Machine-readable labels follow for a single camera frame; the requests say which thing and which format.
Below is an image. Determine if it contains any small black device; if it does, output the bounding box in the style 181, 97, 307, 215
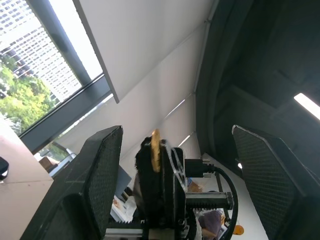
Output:
0, 156, 10, 181

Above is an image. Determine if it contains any black robot arm with cable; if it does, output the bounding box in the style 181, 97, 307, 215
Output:
184, 158, 239, 240

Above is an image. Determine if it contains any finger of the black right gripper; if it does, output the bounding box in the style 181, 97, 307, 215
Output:
159, 139, 188, 232
134, 136, 164, 226

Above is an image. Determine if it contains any white ceiling light strip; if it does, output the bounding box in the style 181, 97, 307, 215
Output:
293, 92, 320, 117

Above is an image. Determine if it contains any grey monitor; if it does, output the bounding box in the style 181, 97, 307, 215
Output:
114, 164, 132, 200

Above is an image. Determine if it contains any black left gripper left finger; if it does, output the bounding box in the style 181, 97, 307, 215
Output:
19, 125, 124, 240

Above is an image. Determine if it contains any gold coin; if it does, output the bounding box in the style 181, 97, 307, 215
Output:
150, 128, 162, 173

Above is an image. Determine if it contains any person in purple shirt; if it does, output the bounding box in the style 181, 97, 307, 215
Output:
198, 210, 224, 240

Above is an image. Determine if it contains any dark window frame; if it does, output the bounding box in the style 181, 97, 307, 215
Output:
18, 0, 113, 155

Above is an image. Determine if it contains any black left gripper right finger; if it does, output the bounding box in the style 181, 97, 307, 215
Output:
231, 124, 320, 240

